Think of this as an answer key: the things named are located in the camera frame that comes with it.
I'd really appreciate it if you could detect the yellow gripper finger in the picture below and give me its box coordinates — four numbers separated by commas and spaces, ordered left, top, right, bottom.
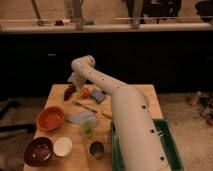
78, 87, 84, 96

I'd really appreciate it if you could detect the dark purple grape bunch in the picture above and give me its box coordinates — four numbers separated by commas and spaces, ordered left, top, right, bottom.
64, 84, 76, 101

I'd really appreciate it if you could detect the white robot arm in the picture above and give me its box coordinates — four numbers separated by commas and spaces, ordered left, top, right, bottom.
69, 55, 171, 171

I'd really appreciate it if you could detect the green plastic cup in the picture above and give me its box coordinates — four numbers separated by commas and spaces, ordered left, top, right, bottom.
80, 120, 97, 138

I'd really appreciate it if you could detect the metal cup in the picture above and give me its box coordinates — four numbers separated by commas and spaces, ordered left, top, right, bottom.
89, 141, 104, 159

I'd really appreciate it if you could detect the silver fork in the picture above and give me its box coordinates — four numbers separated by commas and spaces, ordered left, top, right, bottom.
72, 101, 97, 113

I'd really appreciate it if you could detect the blue sponge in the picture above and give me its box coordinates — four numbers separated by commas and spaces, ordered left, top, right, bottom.
90, 89, 106, 103

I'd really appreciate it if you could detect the clear plastic bag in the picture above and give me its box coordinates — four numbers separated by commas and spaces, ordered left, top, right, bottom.
66, 111, 97, 125

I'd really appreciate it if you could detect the yellow banana toy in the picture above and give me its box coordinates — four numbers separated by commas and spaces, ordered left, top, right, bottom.
101, 110, 113, 119

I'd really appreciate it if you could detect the orange bowl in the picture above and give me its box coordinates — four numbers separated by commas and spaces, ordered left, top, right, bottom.
36, 106, 65, 132

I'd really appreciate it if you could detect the white small bowl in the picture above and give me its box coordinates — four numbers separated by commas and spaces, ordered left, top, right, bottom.
53, 137, 72, 157

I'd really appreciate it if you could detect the dark purple bowl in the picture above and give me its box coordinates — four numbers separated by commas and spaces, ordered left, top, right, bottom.
24, 137, 53, 167

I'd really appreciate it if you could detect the white dish brush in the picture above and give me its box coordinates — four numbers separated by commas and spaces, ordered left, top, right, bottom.
157, 131, 164, 138

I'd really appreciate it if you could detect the green plastic tray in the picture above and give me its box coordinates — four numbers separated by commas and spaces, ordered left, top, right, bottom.
110, 119, 184, 171

